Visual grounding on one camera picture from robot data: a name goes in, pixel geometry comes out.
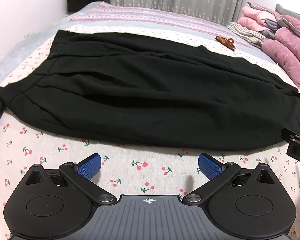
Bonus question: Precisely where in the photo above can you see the mauve velvet quilt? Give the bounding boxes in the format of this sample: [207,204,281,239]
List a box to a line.
[261,15,300,93]

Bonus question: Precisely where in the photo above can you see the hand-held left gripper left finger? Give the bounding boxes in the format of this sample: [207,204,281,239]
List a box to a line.
[24,153,117,204]

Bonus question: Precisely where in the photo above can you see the striped folded cloth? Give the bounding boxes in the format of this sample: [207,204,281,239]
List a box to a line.
[227,22,267,48]

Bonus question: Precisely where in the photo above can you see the pink striped blanket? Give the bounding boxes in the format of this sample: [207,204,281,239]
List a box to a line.
[67,2,255,48]

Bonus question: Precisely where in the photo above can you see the black pants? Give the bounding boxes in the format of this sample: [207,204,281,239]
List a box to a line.
[0,30,300,152]

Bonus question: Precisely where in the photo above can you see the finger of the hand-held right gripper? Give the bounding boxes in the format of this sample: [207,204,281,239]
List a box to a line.
[281,127,300,143]

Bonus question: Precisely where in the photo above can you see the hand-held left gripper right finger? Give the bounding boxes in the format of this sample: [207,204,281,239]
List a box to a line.
[182,152,277,204]

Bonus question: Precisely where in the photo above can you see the small grey folded cloth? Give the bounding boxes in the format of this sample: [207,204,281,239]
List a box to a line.
[261,19,278,40]

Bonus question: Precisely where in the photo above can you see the cherry print bed sheet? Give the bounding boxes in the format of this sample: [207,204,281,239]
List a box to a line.
[0,25,300,240]

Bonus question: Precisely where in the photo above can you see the grey pillow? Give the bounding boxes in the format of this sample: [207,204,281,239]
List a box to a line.
[275,4,300,22]

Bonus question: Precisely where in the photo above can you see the brown hair claw clip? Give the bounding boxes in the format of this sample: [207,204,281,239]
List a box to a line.
[215,36,236,52]

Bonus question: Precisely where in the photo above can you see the pink padded garment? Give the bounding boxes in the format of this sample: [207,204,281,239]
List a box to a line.
[237,6,280,34]

